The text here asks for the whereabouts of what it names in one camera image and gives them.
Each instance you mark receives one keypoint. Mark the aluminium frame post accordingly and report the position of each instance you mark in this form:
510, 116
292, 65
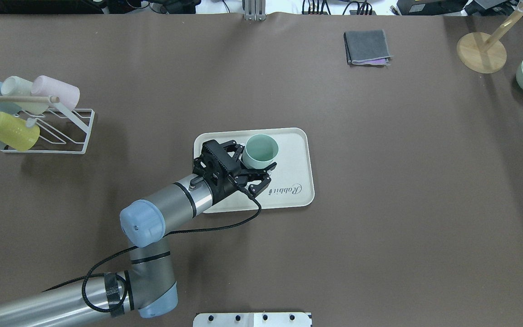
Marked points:
254, 10

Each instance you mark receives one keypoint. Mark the cream rabbit tray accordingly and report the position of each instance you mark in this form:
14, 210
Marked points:
292, 180

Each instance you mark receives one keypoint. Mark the white wire cup rack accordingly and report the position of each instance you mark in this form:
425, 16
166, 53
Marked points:
63, 131

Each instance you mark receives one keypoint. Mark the cream white plastic cup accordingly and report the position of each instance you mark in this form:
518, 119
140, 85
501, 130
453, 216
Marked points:
17, 86

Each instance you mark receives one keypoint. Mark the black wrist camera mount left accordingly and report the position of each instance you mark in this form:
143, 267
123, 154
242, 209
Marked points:
209, 164

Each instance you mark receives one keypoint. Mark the purple folded cloth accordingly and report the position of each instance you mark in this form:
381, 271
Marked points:
375, 62

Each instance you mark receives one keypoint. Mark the green plastic cup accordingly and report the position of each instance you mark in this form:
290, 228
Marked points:
260, 151

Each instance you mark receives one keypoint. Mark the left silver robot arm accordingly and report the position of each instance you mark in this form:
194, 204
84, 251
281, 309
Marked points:
141, 277

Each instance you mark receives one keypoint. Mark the grey folded cloth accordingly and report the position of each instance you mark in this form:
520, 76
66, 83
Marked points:
365, 45

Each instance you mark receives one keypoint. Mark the wooden cup tree stand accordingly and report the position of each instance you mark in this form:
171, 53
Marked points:
484, 53

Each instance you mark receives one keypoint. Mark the white pedestal column base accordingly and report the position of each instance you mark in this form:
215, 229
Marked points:
253, 319

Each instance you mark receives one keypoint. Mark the pink plastic cup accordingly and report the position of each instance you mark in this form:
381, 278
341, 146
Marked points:
68, 94

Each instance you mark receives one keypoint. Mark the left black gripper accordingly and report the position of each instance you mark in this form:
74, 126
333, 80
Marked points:
228, 188

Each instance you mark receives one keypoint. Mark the yellow plastic cup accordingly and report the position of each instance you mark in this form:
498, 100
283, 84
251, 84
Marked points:
16, 133

